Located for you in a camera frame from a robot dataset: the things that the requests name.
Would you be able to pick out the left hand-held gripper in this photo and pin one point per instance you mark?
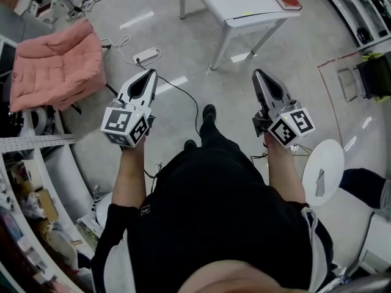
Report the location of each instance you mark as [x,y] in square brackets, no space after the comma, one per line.
[117,122]

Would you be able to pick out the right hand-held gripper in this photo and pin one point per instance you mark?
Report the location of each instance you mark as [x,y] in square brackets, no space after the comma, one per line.
[290,127]

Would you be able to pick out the person's right forearm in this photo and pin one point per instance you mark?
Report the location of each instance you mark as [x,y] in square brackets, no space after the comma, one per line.
[284,175]

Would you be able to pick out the person's left forearm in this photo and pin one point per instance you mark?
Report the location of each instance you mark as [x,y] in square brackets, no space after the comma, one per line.
[129,175]

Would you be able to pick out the white shelf with black helmets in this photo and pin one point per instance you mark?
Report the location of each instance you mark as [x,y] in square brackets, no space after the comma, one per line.
[345,2]

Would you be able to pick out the white power strip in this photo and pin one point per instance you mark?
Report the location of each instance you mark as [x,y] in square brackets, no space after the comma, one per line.
[148,55]

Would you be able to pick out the person's right black shoe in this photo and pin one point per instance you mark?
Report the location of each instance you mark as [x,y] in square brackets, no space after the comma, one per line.
[209,111]

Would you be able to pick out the person's black shoe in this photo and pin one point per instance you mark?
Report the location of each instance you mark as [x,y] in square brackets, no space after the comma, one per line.
[190,144]
[209,111]

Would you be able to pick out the person's black trousers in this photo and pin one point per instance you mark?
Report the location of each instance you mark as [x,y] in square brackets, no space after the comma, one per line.
[217,136]

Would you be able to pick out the person's left black shoe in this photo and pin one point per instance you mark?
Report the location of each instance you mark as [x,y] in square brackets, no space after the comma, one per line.
[190,144]

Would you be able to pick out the pink cushioned chair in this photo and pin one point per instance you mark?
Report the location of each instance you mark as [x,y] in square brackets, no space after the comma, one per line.
[58,66]

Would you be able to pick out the round white side table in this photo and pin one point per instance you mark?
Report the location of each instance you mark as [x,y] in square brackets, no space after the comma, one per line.
[323,169]

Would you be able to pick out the white folding table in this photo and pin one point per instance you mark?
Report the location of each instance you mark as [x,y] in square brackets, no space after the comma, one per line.
[244,2]

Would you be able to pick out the white headphones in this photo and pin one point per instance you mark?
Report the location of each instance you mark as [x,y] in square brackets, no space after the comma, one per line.
[38,119]

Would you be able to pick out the group of black cases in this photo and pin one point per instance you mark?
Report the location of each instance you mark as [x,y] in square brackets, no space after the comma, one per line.
[363,34]

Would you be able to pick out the white cluttered shelf unit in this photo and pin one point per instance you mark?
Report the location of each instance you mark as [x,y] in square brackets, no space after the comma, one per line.
[55,175]

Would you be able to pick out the person's black and white shirt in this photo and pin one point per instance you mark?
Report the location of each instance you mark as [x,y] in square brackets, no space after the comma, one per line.
[214,212]

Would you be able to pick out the person's head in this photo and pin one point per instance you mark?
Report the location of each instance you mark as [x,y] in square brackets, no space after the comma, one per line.
[238,279]

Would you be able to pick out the black metal-frame chair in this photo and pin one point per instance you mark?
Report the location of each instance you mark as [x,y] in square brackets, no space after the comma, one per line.
[375,78]

